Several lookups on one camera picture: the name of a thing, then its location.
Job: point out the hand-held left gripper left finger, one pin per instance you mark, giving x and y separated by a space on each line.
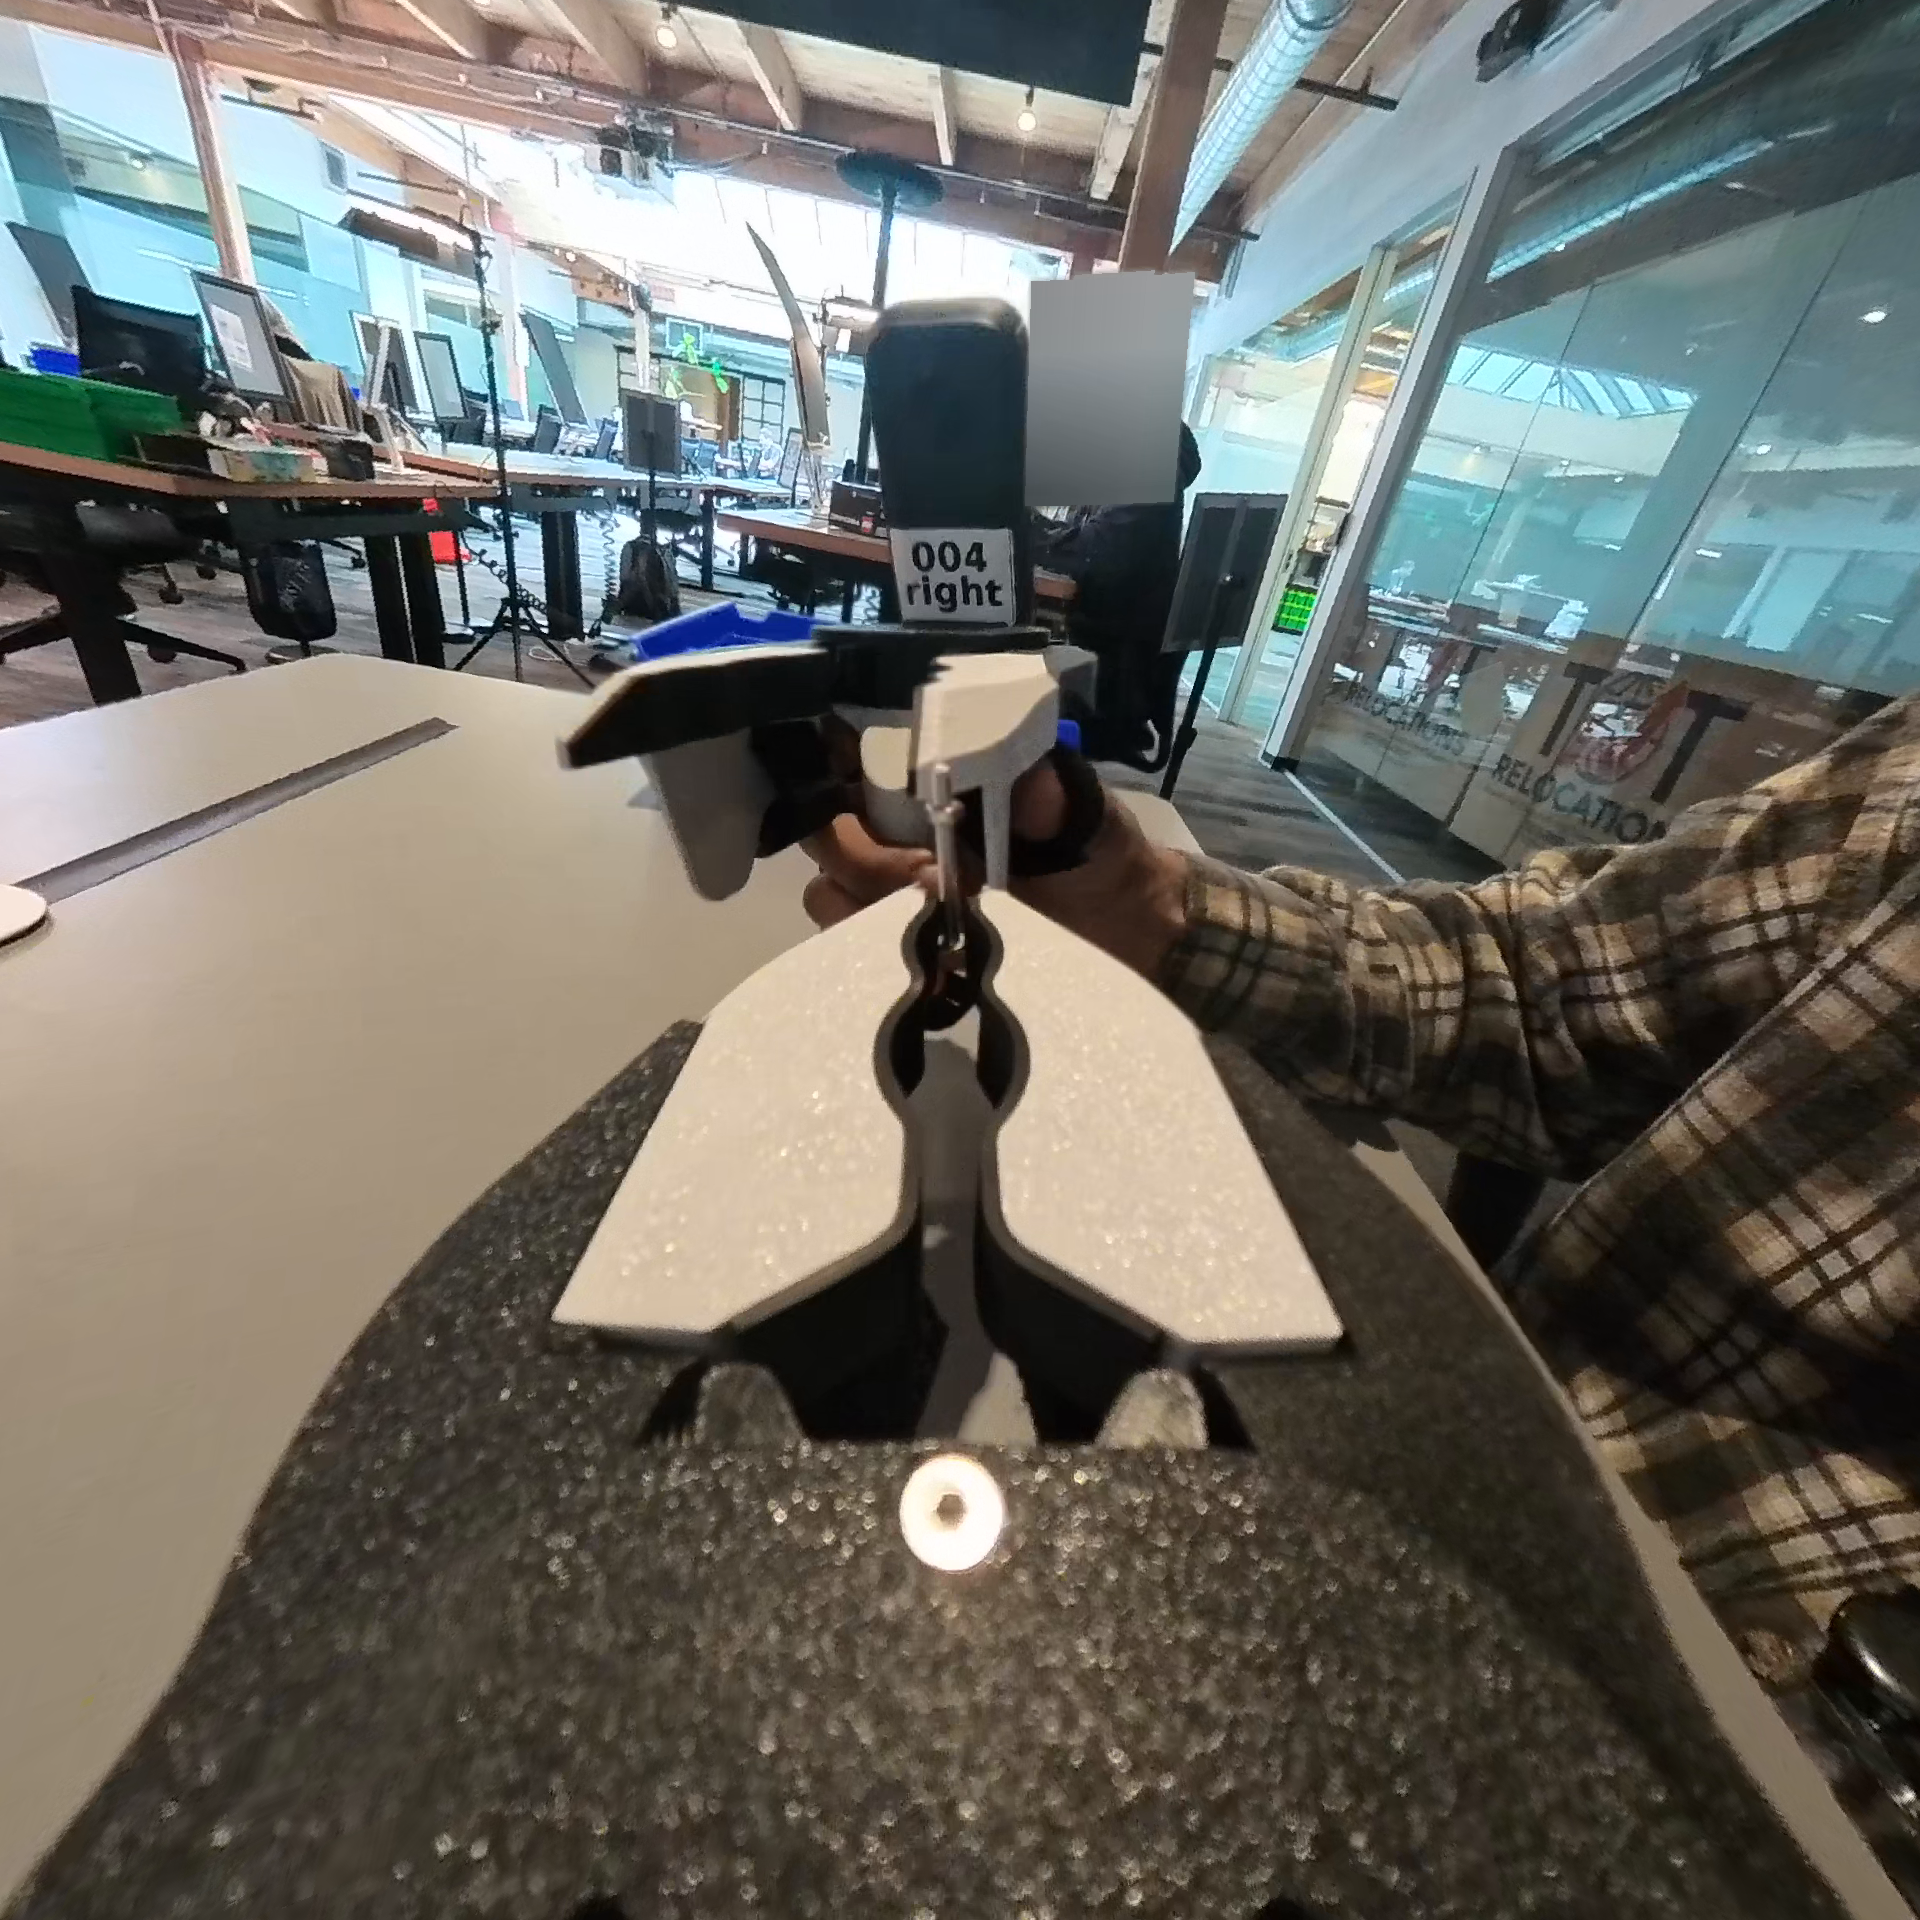
754 1149

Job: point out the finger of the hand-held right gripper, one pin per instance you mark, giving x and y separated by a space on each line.
703 807
984 720

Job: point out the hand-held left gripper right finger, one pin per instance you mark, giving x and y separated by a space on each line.
1155 1171

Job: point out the silver bolt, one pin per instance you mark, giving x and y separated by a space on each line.
948 844

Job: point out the person's right forearm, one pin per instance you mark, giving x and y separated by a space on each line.
1504 976

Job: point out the person's right hand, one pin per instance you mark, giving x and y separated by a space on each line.
1131 896

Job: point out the curved banner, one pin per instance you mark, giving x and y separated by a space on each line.
798 349

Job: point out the blue plastic bin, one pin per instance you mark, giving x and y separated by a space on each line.
703 635

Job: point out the wooden office desk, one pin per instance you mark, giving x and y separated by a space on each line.
795 531
225 483

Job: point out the black panel on stand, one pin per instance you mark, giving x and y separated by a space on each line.
1219 567

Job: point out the small black screen on stand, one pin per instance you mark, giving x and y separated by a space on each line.
649 430

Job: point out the black tripod light stand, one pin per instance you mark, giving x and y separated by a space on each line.
506 495

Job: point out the ceiling projector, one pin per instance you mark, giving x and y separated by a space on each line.
630 146

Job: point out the black backpack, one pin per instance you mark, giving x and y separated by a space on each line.
283 594

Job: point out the person's plaid shirt torso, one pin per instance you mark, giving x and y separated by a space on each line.
1769 1318

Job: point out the black office chair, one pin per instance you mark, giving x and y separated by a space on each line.
103 567

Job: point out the monitor with white sheet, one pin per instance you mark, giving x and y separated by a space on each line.
240 335

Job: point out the white instruction board stand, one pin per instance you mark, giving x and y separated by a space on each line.
14 911

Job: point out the dark computer monitor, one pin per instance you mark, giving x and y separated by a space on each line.
137 343

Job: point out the green plastic crate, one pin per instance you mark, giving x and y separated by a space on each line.
61 411

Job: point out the black object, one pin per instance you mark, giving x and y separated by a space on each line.
1877 1696

